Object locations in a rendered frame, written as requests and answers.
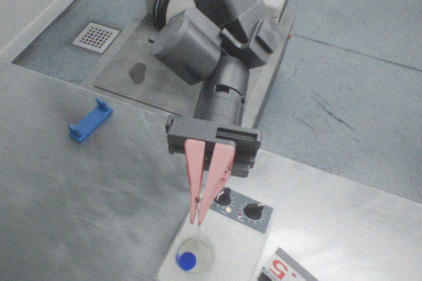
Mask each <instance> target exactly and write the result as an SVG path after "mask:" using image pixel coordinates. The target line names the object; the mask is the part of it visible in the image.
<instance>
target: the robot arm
mask: <svg viewBox="0 0 422 281"><path fill-rule="evenodd" d="M193 1H194V3H195V6H196V7H188V8H186V9H185V10H183V11H181V12H180V13H177V14H176V15H174V16H172V17H171V18H170V20H169V22H168V23H167V24H166V25H165V26H164V27H163V29H162V30H161V31H160V33H159V34H158V35H157V37H156V39H155V40H154V43H153V44H152V47H151V54H152V55H153V56H154V57H155V58H156V59H157V60H159V61H160V62H161V63H163V64H164V65H165V66H166V67H167V68H168V69H171V70H172V71H173V72H174V73H175V74H176V75H178V77H179V78H181V79H182V80H183V81H184V82H186V83H187V84H188V85H196V84H198V83H200V82H201V81H202V86H201V89H200V94H199V97H198V102H197V105H196V110H195V114H194V117H193V118H191V117H184V116H180V115H168V117H167V121H166V125H165V129H166V134H167V143H168V146H167V147H168V152H169V153H170V154H172V155H174V152H176V153H180V154H185V162H186V172H187V179H188V184H189V191H190V194H191V195H190V214H189V222H190V224H194V222H195V197H199V196H200V190H201V186H202V178H203V174H204V171H208V176H207V179H206V185H205V188H204V193H203V196H202V201H201V206H200V213H199V216H198V226H201V225H202V222H203V220H204V218H205V216H206V213H207V212H208V209H209V207H210V205H211V202H212V201H213V200H214V199H215V198H216V196H217V195H218V193H219V192H220V191H221V190H222V188H223V187H224V185H225V184H226V183H227V181H228V179H229V177H230V176H231V175H232V176H237V177H247V176H248V174H249V169H252V168H253V166H254V164H255V158H256V155H257V152H258V150H259V149H260V146H261V142H262V131H261V130H258V129H250V128H246V127H242V126H241V125H242V120H243V112H244V108H245V100H246V95H247V87H248V83H249V74H250V73H249V69H253V68H256V67H261V66H263V65H267V62H268V60H269V58H270V56H271V55H272V54H273V53H274V51H275V49H276V46H277V42H278V39H279V29H278V26H277V24H276V22H275V21H274V20H273V19H272V18H271V16H270V13H269V12H268V9H267V7H266V4H265V2H264V0H260V1H257V0H193Z"/></svg>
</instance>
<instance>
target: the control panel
mask: <svg viewBox="0 0 422 281"><path fill-rule="evenodd" d="M229 195H230V197H231V202H230V204H229V205H227V206H222V205H219V204H218V203H217V202H216V201H215V200H213V201H212V202H211V205H210V207H209V209H210V210H213V211H215V212H217V213H219V214H222V215H224V216H226V217H228V218H230V219H232V220H235V221H237V222H239V223H241V224H244V225H246V226H248V227H250V228H251V229H253V230H255V231H257V232H260V233H262V234H265V233H266V231H267V227H268V224H269V221H270V218H271V215H272V212H273V208H272V207H269V206H267V204H264V205H265V206H264V209H263V211H262V218H261V219H259V220H253V219H250V218H248V217H247V216H246V215H245V214H244V212H243V210H244V208H245V207H246V206H247V205H248V203H262V202H260V201H256V200H254V199H252V198H250V197H248V196H246V195H243V194H241V193H238V192H237V191H234V190H231V191H230V194H229ZM226 208H230V211H227V210H226ZM238 213H241V214H242V216H238V215H237V214H238Z"/></svg>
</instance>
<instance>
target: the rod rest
mask: <svg viewBox="0 0 422 281"><path fill-rule="evenodd" d="M96 100H97V103H98V105H97V106H96V107H95V108H94V109H93V110H92V111H90V112H89V113H88V114H87V115H86V116H85V118H84V119H83V120H82V121H80V122H79V123H78V124H77V125H76V126H75V127H73V126H72V125H71V124H70V123H69V124H68V127H69V129H70V131H69V136H70V137H72V138H73V139H75V140H76V141H77V142H79V143H82V142H83V141H84V140H85V138H86V137H87V136H88V135H90V134H91V133H92V132H93V131H94V130H95V129H97V128H98V127H99V126H100V125H101V124H102V123H103V122H104V121H105V120H106V119H107V117H108V116H109V115H110V114H111V113H112V112H113V108H111V107H110V106H108V105H107V102H103V101H102V100H101V99H100V98H99V97H97V98H96Z"/></svg>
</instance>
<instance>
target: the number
mask: <svg viewBox="0 0 422 281"><path fill-rule="evenodd" d="M265 268H267V269H268V270H269V271H270V272H271V273H272V274H273V275H274V276H275V277H276V278H277V279H278V280H279V281H303V280H302V279H301V278H300V277H298V275H296V273H294V272H293V271H292V270H291V269H290V268H289V267H287V266H286V265H285V264H284V263H282V262H281V261H280V260H279V258H277V257H276V256H275V255H274V256H273V257H272V260H271V261H270V262H269V263H268V265H267V266H266V267H265Z"/></svg>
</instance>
